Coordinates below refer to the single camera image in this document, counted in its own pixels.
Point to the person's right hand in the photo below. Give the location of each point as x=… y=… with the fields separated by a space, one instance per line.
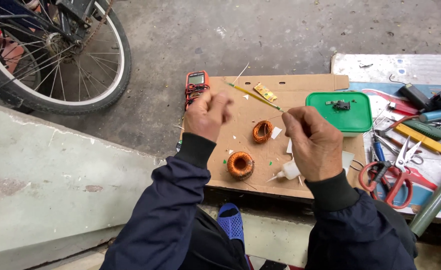
x=318 y=146

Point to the person's left hand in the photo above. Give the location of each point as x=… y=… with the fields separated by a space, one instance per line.
x=201 y=116

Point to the person's left fingers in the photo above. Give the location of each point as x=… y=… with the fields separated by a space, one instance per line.
x=220 y=105

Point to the person's right fingers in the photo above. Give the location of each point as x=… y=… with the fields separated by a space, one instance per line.
x=293 y=120

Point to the white paper scrap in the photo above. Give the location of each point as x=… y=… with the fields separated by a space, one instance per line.
x=276 y=132

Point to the brown cardboard sheet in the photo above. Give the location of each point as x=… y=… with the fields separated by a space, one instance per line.
x=243 y=116

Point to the orange digital multimeter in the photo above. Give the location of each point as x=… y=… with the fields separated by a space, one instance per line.
x=197 y=79

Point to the yellow crumpled packet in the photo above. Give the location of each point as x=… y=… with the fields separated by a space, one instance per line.
x=265 y=92

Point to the small black metal part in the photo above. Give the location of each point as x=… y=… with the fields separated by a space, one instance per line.
x=341 y=105

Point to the white glue bottle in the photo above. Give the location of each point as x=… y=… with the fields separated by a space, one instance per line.
x=291 y=171

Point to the green lidded plastic container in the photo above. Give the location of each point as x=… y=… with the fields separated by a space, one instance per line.
x=355 y=117

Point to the copper wound toroid coil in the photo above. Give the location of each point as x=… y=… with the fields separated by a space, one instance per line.
x=232 y=168

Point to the printed plastic mat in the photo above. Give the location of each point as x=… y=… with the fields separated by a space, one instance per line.
x=378 y=69

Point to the silver metal pliers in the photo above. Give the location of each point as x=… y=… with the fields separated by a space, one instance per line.
x=389 y=144

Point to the black bicycle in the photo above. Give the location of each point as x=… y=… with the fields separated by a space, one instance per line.
x=121 y=77

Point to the blue rubber slipper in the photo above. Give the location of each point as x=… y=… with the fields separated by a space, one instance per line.
x=231 y=223

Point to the black power adapter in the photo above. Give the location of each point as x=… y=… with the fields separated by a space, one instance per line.
x=415 y=96

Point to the yellow utility knife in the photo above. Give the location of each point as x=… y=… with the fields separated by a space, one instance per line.
x=420 y=138

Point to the person's black trousers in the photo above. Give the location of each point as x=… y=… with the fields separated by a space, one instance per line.
x=213 y=247

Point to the grey green metal pipe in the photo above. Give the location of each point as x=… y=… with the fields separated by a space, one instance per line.
x=436 y=202

